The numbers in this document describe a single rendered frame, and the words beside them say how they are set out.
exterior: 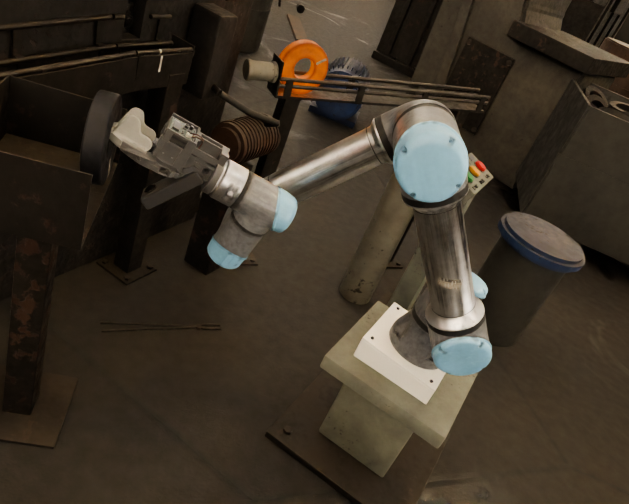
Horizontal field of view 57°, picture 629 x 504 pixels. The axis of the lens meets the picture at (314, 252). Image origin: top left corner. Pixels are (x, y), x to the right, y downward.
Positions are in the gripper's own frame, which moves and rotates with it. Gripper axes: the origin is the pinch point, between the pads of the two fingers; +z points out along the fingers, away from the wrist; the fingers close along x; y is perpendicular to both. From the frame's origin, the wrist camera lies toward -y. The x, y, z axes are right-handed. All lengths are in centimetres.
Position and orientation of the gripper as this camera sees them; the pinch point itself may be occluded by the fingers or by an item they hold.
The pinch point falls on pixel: (103, 127)
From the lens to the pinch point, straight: 104.1
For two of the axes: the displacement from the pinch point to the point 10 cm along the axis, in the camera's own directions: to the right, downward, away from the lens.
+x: 0.7, 5.6, -8.2
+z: -8.2, -4.4, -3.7
